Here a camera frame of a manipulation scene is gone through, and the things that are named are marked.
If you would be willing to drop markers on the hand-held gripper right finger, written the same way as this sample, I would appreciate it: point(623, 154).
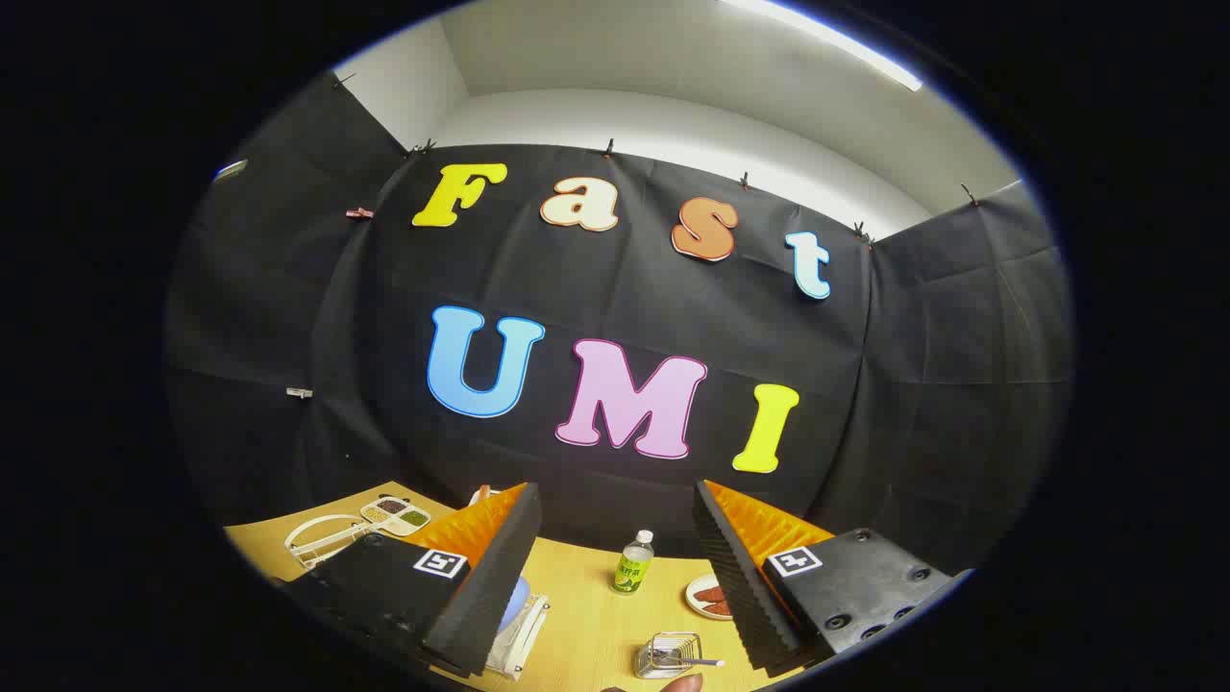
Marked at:
point(740, 586)

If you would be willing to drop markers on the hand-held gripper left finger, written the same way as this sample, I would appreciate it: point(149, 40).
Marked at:
point(490, 586)

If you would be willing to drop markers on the blue plate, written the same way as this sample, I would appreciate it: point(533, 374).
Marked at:
point(516, 601)

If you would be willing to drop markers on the white dish rack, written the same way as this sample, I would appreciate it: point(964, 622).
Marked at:
point(530, 620)

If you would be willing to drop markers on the small white oval dish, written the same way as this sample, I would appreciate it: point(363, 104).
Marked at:
point(700, 586)

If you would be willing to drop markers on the white toaster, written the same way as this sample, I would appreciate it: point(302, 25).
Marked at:
point(480, 497)

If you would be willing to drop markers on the green tea bottle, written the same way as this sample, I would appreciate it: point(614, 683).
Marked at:
point(632, 567)

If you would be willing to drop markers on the white divided snack tray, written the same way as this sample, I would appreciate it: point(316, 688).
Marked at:
point(394, 515)

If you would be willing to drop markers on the black backdrop cloth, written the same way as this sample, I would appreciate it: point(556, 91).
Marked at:
point(625, 298)

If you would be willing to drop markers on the row of black clips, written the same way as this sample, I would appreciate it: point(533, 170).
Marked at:
point(608, 147)

